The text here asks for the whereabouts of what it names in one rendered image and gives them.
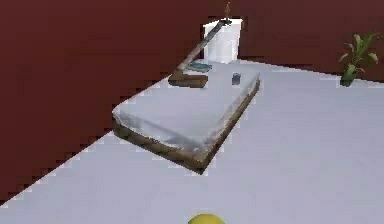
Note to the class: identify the small dark blue object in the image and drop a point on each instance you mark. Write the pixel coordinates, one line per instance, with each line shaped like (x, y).
(236, 78)

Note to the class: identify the small brown statuette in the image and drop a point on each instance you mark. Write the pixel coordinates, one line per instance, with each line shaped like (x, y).
(227, 10)

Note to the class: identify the teal book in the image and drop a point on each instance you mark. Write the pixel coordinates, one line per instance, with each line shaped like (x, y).
(200, 67)

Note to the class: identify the green house plant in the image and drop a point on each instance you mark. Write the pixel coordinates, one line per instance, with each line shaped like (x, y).
(357, 56)

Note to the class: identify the yellow ball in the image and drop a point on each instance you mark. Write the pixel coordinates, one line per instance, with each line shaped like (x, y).
(206, 219)

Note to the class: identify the brown box on bed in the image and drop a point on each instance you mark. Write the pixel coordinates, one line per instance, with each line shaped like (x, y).
(188, 80)

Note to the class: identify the white bed with wooden frame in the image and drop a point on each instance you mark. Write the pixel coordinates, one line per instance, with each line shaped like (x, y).
(180, 113)

